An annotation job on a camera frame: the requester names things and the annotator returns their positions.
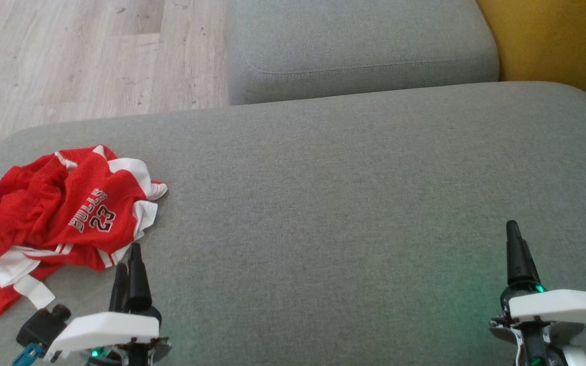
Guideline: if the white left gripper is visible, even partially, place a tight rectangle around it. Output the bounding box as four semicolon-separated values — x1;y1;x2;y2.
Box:
46;242;172;366

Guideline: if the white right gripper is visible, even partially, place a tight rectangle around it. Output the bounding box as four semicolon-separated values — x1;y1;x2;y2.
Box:
490;220;586;352

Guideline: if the red white Bulls jersey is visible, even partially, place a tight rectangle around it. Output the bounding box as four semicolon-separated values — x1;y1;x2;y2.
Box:
0;145;168;285

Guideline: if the large grey sofa seat cushion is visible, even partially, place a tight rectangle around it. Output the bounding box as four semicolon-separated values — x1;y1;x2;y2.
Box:
0;81;586;366

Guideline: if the wide yellow sofa backrest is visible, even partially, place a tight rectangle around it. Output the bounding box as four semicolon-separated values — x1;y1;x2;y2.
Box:
476;0;586;123

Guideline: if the medium grey sofa seat cushion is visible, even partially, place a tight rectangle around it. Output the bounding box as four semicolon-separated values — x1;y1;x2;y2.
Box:
227;0;501;106

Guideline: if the teal cable connector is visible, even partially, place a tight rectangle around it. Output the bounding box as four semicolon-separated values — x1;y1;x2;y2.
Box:
12;343;45;366

